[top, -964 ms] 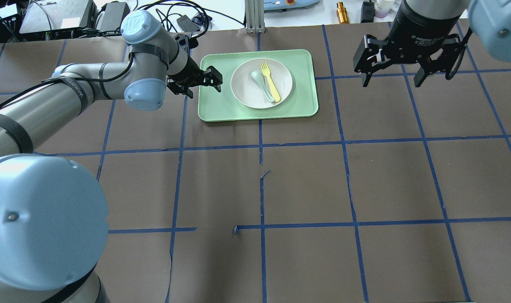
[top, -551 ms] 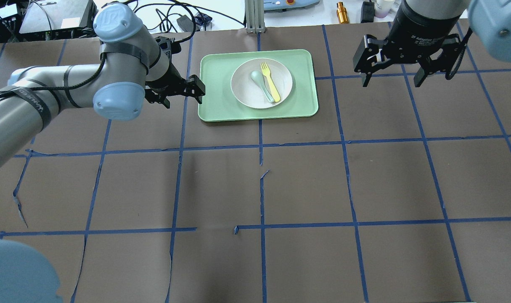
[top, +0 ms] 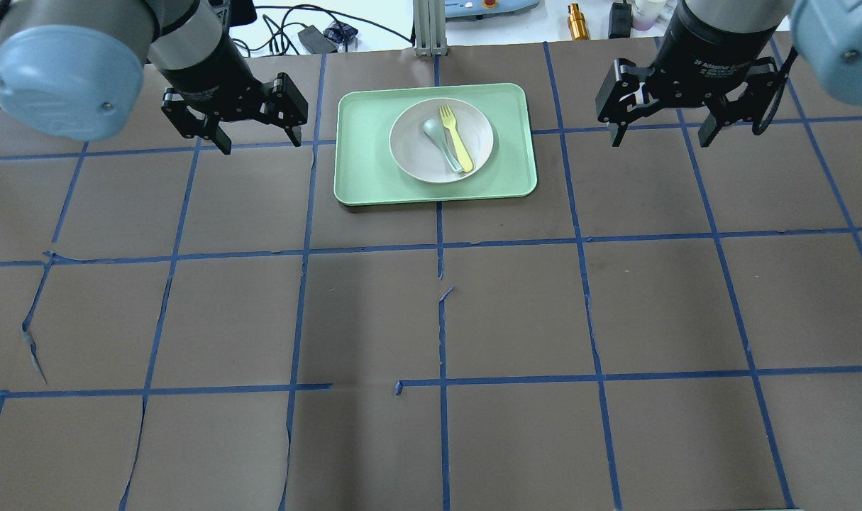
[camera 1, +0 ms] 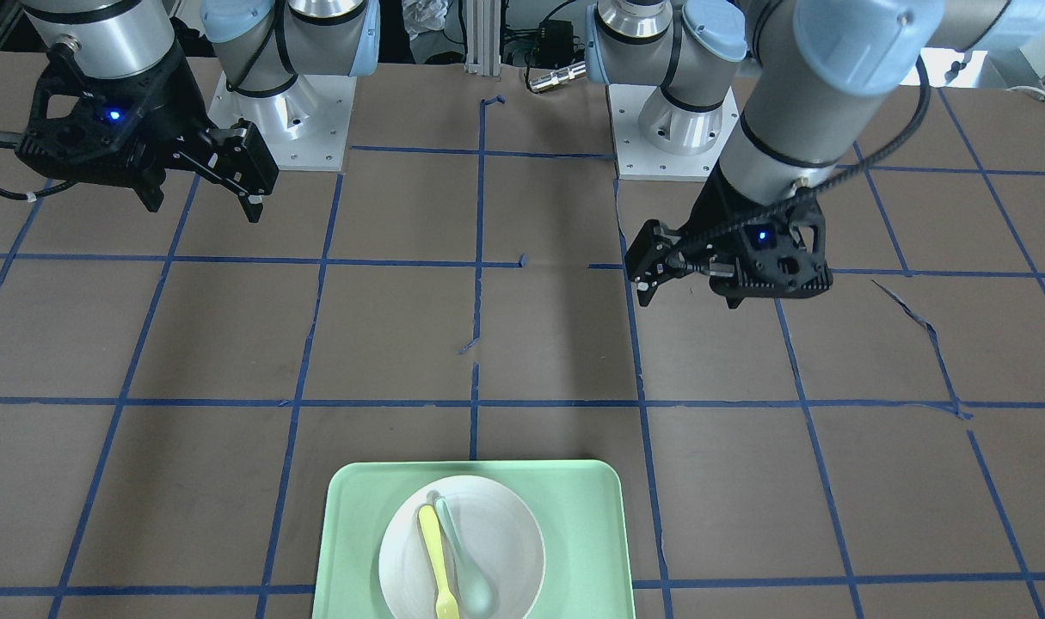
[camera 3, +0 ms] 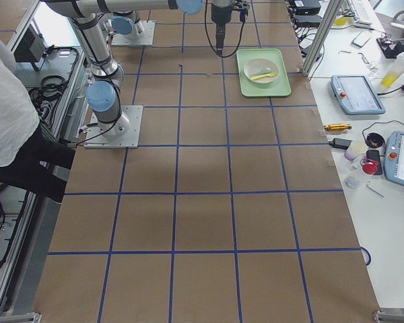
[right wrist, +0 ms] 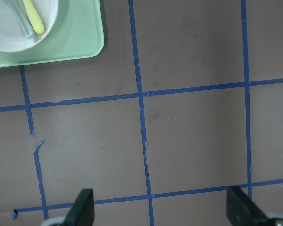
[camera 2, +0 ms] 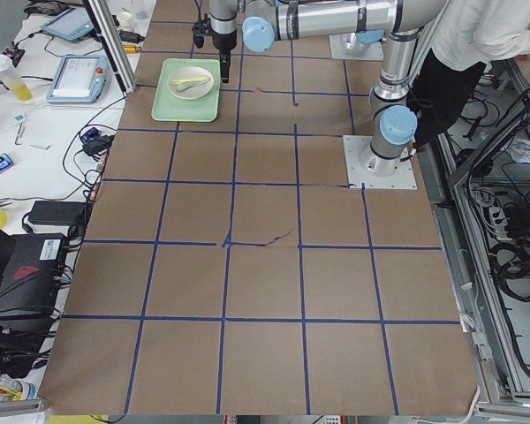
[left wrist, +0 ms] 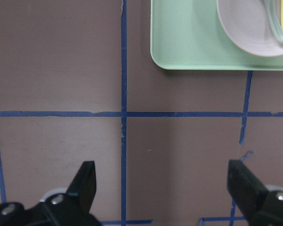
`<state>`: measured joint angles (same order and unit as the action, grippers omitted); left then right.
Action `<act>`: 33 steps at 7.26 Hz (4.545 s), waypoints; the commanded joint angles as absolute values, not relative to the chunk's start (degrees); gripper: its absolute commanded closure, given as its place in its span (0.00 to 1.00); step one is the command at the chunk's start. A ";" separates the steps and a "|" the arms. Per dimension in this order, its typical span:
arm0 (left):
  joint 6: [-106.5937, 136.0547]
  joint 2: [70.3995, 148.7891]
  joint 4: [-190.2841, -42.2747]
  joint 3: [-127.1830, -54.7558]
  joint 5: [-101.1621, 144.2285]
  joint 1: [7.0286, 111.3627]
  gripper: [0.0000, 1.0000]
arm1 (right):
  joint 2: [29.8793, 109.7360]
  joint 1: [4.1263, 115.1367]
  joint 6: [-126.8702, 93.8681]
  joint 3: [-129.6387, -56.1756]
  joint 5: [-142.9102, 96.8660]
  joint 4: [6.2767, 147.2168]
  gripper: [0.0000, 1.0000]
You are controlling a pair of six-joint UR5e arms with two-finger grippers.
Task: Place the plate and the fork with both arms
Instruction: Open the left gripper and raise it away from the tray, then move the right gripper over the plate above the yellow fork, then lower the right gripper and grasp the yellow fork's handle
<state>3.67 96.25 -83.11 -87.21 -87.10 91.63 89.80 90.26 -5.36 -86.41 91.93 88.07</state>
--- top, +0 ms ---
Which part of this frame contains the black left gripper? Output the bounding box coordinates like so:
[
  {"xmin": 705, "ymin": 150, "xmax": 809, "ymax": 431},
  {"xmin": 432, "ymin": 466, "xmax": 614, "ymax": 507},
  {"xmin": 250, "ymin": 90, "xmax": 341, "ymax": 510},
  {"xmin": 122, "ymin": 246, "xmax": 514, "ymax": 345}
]
[{"xmin": 150, "ymin": 33, "xmax": 309, "ymax": 155}]

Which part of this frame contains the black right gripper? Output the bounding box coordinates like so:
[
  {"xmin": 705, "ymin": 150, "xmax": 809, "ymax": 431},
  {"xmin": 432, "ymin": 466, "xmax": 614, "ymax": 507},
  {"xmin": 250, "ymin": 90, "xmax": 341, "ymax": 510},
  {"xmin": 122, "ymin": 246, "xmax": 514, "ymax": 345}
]
[{"xmin": 595, "ymin": 1, "xmax": 785, "ymax": 148}]

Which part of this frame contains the white round plate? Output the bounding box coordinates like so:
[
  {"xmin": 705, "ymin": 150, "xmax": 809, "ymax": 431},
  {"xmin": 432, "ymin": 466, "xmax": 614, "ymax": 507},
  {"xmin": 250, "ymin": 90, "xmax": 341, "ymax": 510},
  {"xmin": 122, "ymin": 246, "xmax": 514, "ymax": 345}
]
[{"xmin": 388, "ymin": 97, "xmax": 494, "ymax": 185}]

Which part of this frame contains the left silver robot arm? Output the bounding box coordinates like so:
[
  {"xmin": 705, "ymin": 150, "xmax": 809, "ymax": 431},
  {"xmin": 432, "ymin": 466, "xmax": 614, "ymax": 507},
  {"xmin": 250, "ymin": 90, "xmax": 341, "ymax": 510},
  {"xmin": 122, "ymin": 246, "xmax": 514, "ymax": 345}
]
[{"xmin": 0, "ymin": 1, "xmax": 309, "ymax": 154}]

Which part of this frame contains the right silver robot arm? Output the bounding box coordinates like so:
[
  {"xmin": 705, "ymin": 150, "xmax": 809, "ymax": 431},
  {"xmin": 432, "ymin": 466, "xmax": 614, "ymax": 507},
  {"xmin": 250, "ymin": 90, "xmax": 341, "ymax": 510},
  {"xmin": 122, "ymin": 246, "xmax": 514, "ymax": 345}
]
[{"xmin": 595, "ymin": 1, "xmax": 862, "ymax": 148}]

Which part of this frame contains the yellow plastic fork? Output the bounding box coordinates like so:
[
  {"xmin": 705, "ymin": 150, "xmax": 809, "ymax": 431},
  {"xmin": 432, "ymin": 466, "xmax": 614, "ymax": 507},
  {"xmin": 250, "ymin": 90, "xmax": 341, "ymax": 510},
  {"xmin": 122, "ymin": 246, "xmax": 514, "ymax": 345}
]
[{"xmin": 439, "ymin": 104, "xmax": 474, "ymax": 172}]

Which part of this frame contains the black power adapter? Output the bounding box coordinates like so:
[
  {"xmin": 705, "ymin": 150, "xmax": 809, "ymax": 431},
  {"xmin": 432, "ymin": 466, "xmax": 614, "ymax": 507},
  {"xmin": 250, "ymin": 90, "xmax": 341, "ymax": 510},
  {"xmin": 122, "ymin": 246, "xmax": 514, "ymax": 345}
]
[{"xmin": 297, "ymin": 25, "xmax": 338, "ymax": 55}]

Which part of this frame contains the light green rectangular tray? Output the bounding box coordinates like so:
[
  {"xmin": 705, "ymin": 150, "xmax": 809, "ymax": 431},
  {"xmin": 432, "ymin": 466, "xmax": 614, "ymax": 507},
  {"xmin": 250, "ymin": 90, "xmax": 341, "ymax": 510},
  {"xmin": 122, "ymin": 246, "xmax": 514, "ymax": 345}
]
[{"xmin": 333, "ymin": 83, "xmax": 538, "ymax": 207}]

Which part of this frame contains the brass cylinder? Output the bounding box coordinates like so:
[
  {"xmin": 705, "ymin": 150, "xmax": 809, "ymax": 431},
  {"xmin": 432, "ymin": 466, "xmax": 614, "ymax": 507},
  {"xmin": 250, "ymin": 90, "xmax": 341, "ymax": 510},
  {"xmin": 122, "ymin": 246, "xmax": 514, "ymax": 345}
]
[{"xmin": 567, "ymin": 3, "xmax": 590, "ymax": 40}]

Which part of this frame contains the light green plastic spoon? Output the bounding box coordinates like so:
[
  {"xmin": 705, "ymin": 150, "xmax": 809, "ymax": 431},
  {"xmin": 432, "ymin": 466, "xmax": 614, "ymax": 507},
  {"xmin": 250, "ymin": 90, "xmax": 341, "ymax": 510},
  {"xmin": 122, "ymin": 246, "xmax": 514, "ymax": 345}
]
[{"xmin": 421, "ymin": 119, "xmax": 463, "ymax": 172}]

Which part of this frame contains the aluminium frame post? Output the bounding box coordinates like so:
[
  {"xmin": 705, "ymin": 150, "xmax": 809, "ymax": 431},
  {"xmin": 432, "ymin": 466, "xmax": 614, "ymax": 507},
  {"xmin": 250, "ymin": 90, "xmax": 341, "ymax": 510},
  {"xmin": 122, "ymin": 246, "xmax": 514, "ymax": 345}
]
[{"xmin": 412, "ymin": 0, "xmax": 449, "ymax": 56}]

